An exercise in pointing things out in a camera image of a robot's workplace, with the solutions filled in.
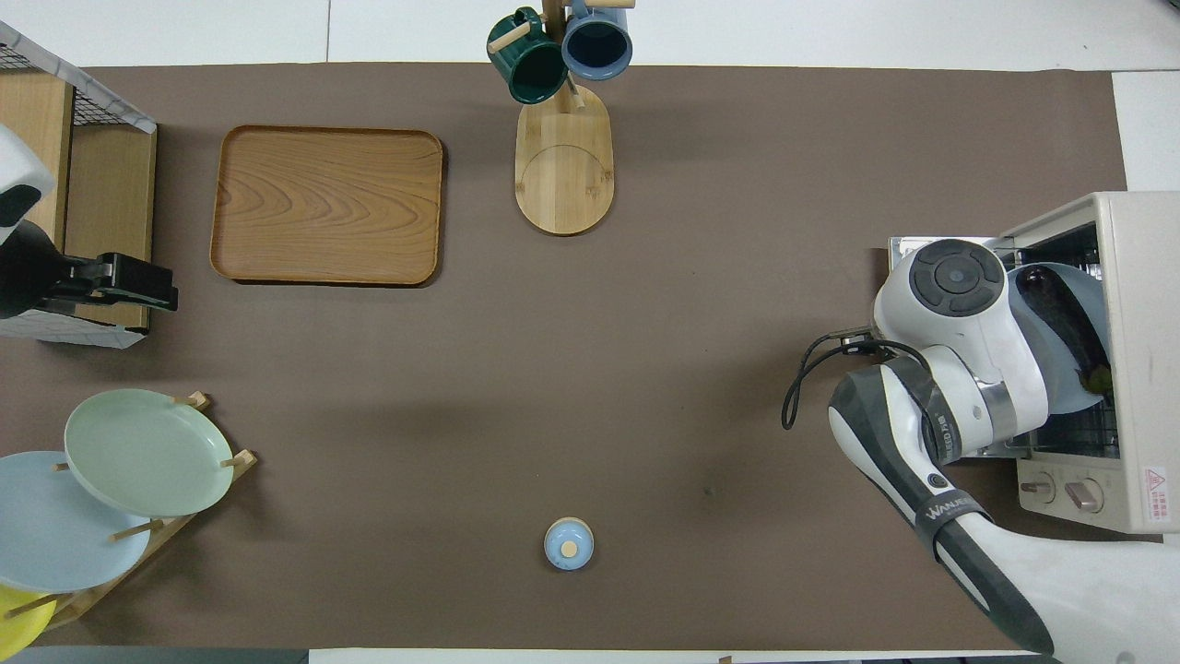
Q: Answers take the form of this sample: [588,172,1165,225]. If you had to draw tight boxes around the wooden step shelf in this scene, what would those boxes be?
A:
[0,72,158,331]

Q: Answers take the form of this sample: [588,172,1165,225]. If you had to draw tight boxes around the blue mug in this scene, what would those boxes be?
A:
[561,0,635,81]

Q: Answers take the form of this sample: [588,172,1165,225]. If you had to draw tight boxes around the wooden serving tray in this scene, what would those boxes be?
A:
[210,125,445,287]

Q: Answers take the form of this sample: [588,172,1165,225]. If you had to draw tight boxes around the light blue racked plate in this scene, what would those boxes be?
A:
[0,450,153,594]

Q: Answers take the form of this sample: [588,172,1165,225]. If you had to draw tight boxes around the pale green racked plate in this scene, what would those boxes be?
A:
[64,388,235,518]

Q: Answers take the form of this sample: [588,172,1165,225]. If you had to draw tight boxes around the yellow racked plate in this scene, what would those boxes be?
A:
[0,584,58,656]

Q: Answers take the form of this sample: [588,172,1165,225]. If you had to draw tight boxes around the black wire basket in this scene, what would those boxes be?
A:
[0,41,153,350]

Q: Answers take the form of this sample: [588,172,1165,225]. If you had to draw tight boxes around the cream toaster oven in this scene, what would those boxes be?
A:
[888,191,1180,536]

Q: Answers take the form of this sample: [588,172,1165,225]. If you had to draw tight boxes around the dark purple eggplant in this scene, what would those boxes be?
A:
[1026,266,1113,396]

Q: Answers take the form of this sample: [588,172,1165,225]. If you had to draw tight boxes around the wooden plate rack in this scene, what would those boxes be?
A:
[28,391,259,633]

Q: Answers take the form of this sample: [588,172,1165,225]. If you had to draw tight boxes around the brown table mat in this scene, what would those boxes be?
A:
[0,63,1130,651]

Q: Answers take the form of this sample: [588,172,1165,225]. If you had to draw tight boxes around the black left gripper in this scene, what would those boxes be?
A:
[0,219,179,321]

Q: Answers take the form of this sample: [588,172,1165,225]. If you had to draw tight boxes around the dark green mug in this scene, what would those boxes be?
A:
[487,7,570,105]

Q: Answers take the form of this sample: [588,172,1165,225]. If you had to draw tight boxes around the wooden mug tree stand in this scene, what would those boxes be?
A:
[489,0,637,236]

